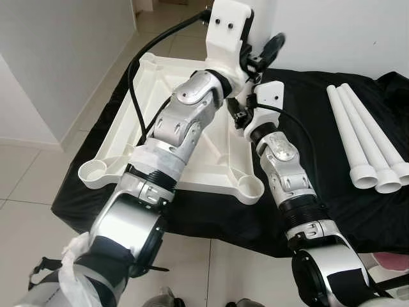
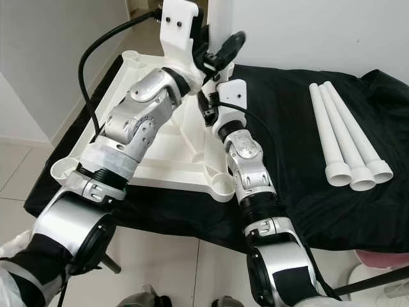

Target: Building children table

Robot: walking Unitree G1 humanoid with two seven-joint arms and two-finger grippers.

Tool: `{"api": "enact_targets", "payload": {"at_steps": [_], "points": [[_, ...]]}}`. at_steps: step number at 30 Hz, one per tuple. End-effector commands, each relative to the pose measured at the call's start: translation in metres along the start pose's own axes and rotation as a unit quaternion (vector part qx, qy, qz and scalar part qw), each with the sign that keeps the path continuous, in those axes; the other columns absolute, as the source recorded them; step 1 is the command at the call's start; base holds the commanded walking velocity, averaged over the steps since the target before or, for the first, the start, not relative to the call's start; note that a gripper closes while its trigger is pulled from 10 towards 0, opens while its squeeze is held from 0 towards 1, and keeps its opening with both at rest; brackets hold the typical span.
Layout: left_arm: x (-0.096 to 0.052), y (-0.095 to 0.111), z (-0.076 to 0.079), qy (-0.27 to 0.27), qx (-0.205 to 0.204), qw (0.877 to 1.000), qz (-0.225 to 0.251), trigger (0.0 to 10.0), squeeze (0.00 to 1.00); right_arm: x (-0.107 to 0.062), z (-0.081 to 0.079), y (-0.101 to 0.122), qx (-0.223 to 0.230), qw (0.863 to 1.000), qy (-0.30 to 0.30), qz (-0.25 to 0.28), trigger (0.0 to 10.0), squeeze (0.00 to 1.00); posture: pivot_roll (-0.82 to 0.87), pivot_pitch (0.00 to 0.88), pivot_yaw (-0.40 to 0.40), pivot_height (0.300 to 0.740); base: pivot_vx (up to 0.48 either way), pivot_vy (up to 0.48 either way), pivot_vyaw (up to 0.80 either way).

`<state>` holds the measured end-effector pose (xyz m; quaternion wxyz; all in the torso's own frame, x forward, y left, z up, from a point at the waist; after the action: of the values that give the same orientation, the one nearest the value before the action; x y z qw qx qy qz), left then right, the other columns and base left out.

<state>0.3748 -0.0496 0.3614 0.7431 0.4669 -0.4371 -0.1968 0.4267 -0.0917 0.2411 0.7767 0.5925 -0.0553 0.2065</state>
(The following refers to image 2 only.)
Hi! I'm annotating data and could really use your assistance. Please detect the grey robot leg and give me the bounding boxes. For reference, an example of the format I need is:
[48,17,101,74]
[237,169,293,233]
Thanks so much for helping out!
[206,294,238,307]
[120,285,174,307]

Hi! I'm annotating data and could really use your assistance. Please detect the grey robot right leg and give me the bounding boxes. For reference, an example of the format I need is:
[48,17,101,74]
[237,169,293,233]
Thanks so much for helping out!
[206,294,238,307]

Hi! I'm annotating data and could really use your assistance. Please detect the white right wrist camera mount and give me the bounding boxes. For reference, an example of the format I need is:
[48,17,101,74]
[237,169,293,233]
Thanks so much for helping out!
[214,79,251,127]

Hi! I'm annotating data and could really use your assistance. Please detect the black fabric table cover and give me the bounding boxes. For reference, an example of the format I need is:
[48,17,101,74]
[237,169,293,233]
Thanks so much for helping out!
[24,54,409,253]

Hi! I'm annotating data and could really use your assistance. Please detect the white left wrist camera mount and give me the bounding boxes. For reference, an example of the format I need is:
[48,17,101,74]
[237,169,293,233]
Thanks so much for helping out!
[158,0,209,72]

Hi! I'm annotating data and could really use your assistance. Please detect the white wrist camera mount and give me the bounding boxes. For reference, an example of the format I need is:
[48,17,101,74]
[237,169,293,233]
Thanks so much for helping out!
[158,0,209,72]
[214,79,251,127]

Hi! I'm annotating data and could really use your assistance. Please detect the white plastic children table top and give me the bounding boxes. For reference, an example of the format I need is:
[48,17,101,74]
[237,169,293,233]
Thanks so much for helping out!
[51,51,237,203]

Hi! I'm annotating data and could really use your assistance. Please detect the grey robot left leg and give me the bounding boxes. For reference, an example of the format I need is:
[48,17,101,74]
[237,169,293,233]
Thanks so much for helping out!
[120,285,174,307]

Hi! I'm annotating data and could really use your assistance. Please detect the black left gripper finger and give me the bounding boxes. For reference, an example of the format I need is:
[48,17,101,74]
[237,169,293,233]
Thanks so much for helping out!
[220,31,247,68]

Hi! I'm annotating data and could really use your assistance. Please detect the pink plastic stool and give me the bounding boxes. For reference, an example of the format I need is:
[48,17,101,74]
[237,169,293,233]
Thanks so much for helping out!
[355,249,409,269]

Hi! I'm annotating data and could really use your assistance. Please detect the white plastic table leg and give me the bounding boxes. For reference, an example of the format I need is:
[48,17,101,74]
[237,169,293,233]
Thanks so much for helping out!
[316,84,376,192]
[323,81,394,184]
[308,83,352,187]

